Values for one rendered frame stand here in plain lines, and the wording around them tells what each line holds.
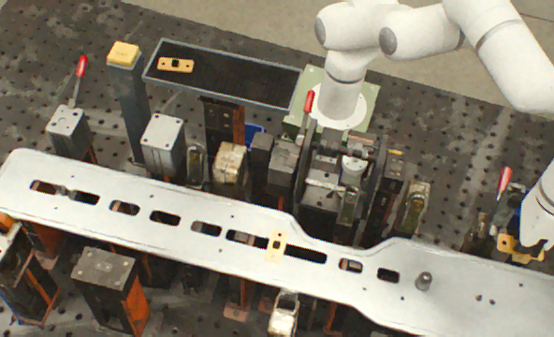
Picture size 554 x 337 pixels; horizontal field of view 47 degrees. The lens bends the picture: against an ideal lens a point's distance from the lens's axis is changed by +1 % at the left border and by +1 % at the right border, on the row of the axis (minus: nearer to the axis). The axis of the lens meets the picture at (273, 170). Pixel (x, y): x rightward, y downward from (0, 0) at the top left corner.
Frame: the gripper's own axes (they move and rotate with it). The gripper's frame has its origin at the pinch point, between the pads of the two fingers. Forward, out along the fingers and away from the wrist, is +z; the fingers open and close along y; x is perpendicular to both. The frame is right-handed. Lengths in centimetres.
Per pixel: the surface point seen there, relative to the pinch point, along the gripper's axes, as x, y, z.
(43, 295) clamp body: -102, 18, 50
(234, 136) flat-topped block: -66, -30, 31
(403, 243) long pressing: -18.1, -8.7, 27.6
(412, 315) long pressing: -13.8, 8.2, 27.7
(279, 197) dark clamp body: -50, -17, 33
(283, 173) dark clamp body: -49, -16, 21
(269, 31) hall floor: -90, -170, 128
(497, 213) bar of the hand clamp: -1.2, -14.0, 14.1
